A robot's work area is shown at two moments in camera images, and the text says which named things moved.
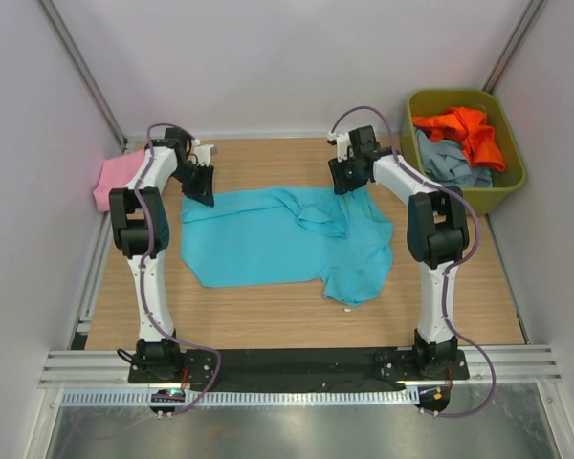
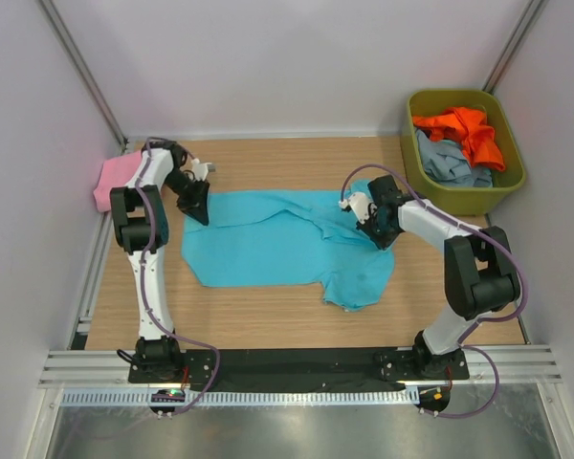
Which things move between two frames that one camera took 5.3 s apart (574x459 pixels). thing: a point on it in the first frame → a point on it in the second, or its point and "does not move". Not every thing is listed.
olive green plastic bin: [485, 200] does not move
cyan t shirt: [290, 236] does not move
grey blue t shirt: [448, 162] does not move
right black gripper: [342, 184] → [382, 242]
